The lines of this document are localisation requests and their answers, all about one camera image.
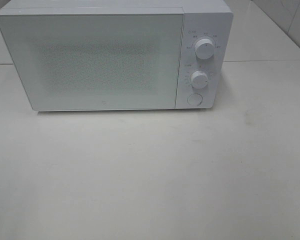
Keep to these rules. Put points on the round white door release button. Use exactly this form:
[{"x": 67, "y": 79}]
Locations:
[{"x": 195, "y": 99}]

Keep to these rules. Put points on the white timer knob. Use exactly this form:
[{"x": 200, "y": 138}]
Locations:
[{"x": 199, "y": 80}]

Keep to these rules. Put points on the upper white power knob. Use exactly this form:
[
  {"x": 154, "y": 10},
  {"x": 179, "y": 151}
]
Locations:
[{"x": 204, "y": 48}]

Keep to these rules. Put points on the white microwave oven body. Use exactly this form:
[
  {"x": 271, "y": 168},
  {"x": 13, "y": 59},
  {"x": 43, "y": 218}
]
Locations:
[{"x": 210, "y": 19}]

